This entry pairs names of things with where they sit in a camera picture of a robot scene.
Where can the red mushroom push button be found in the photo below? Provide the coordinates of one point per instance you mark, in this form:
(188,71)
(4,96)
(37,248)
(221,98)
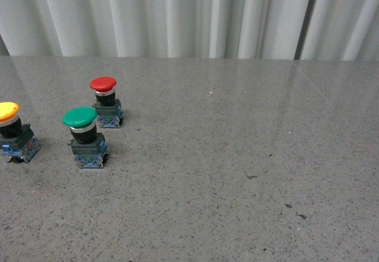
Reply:
(108,107)

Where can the white pleated curtain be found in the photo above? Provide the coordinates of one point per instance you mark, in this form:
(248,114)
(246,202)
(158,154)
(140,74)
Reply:
(243,29)

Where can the green mushroom push button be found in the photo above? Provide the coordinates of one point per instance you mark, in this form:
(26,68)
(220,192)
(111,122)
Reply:
(88,146)

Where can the yellow mushroom push button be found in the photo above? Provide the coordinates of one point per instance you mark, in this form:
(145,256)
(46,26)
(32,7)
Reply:
(18,141)

